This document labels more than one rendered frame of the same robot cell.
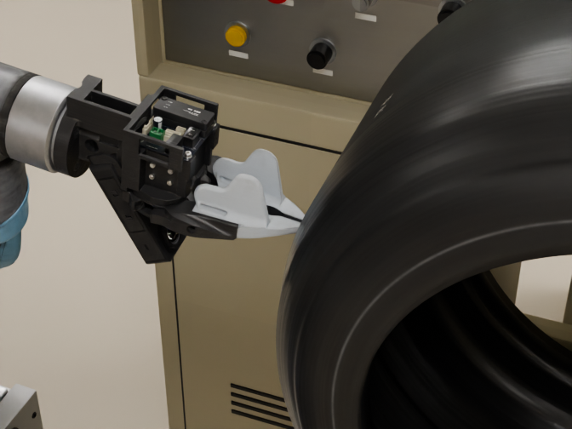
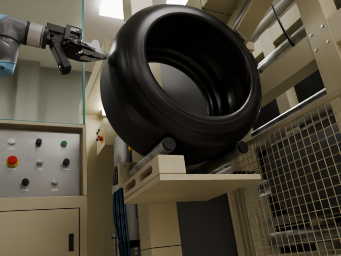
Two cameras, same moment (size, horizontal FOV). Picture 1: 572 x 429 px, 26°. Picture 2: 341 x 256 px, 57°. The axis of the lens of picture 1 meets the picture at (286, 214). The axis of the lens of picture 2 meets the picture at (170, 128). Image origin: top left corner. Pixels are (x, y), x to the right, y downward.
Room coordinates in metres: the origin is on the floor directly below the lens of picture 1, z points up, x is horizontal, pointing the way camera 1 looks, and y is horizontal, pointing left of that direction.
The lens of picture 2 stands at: (0.03, 0.54, 0.58)
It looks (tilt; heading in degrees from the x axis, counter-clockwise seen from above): 22 degrees up; 312
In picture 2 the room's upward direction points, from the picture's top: 7 degrees counter-clockwise
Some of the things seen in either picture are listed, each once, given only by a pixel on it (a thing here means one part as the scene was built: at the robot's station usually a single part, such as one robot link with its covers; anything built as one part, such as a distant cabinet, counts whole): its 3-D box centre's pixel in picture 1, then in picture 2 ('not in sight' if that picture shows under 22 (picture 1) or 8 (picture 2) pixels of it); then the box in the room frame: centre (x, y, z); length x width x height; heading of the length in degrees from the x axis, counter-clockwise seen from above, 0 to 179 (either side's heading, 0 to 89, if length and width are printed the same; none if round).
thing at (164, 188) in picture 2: not in sight; (188, 189); (0.76, -0.33, 0.80); 0.37 x 0.36 x 0.02; 69
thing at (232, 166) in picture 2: not in sight; (228, 147); (0.83, -0.76, 1.05); 0.20 x 0.15 x 0.30; 159
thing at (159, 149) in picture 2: not in sight; (149, 160); (0.81, -0.20, 0.90); 0.35 x 0.05 x 0.05; 159
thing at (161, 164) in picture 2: not in sight; (150, 179); (0.81, -0.20, 0.84); 0.36 x 0.09 x 0.06; 159
